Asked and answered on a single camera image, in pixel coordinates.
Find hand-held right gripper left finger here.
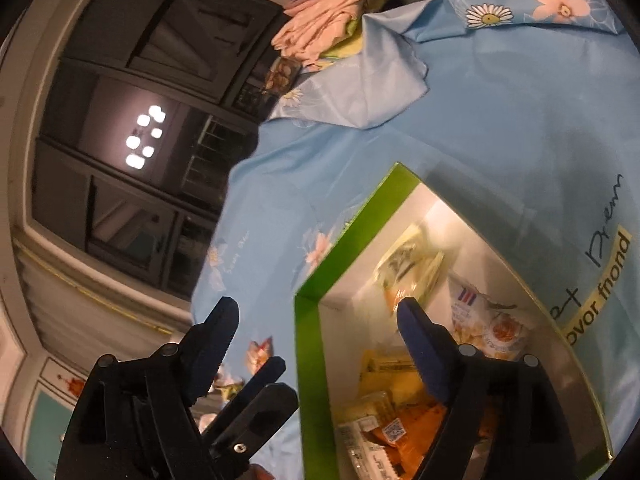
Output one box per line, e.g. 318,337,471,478
54,296,241,480

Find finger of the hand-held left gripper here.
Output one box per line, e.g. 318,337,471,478
201,356,300,480

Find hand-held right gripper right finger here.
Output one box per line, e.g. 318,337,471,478
395,296,577,480

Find yellow green cracker packet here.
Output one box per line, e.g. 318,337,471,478
359,349,426,401

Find green cardboard box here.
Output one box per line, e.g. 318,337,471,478
293,161,632,480

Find clear white snack packet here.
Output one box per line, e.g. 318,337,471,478
446,269,532,362

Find pale green snack packet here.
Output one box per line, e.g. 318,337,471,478
376,224,447,302

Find small yellow snack packet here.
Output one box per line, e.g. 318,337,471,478
336,391,398,426

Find orange snack packet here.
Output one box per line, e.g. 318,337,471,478
369,397,501,480

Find white printed snack packet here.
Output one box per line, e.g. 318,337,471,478
334,420,401,480

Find pale curtain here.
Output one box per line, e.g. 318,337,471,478
12,237,193,366

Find blue floral bed sheet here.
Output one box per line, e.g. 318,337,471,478
191,0,640,480

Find dark window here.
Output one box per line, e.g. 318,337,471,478
27,0,303,303

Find yellow green cloth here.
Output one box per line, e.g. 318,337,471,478
319,17,368,63

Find pink folded clothes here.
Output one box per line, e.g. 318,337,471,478
271,0,387,72

